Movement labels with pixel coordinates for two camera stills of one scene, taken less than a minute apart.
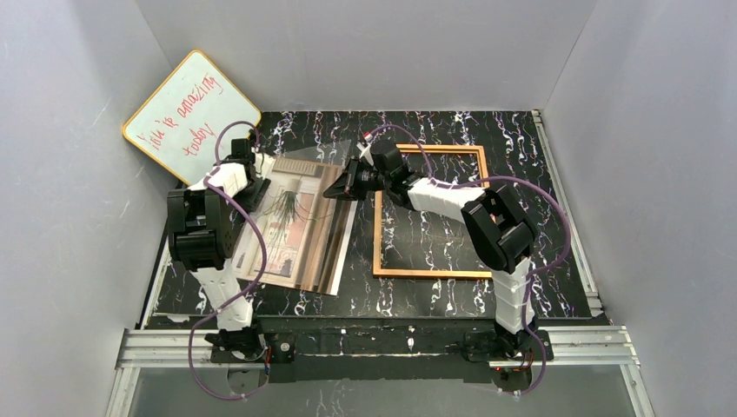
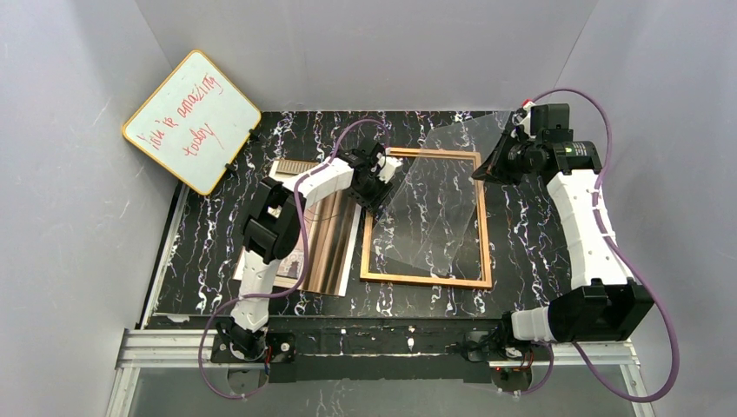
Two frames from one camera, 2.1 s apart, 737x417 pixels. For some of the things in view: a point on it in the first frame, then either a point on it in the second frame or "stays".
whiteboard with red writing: x=179 y=124 stays
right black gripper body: x=351 y=180 -> x=501 y=159
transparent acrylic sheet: x=330 y=155 -> x=422 y=226
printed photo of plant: x=307 y=230 stays
